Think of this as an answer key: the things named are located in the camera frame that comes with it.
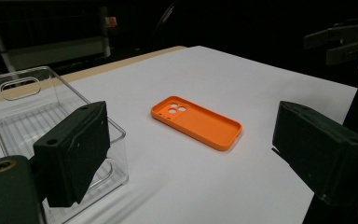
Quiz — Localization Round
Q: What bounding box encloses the clear plastic bin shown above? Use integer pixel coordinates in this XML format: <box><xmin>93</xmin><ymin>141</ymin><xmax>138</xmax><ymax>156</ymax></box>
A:
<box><xmin>0</xmin><ymin>65</ymin><xmax>130</xmax><ymax>224</ymax></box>

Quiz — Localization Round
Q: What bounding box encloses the orange phone case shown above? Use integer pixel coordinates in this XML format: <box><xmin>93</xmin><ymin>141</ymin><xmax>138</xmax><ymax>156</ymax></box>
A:
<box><xmin>150</xmin><ymin>95</ymin><xmax>243</xmax><ymax>152</ymax></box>

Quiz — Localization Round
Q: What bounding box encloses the white-legged desk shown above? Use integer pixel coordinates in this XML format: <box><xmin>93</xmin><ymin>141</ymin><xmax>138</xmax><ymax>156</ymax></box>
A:
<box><xmin>0</xmin><ymin>6</ymin><xmax>113</xmax><ymax>75</ymax></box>

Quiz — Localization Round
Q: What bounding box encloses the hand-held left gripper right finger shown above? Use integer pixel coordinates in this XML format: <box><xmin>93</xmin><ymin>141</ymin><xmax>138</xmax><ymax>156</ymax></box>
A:
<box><xmin>271</xmin><ymin>100</ymin><xmax>358</xmax><ymax>207</ymax></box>

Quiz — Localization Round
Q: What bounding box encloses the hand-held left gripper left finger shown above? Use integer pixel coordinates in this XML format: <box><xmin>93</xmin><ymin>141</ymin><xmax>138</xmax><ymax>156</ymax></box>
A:
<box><xmin>32</xmin><ymin>100</ymin><xmax>112</xmax><ymax>208</ymax></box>

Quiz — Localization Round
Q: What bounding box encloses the red white tag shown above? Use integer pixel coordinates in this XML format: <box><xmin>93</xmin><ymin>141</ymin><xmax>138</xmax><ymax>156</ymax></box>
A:
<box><xmin>104</xmin><ymin>16</ymin><xmax>118</xmax><ymax>29</ymax></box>

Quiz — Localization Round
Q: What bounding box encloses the white table cover sheet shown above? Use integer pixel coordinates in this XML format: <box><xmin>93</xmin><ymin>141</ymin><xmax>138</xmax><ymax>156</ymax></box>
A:
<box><xmin>0</xmin><ymin>45</ymin><xmax>358</xmax><ymax>224</ymax></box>

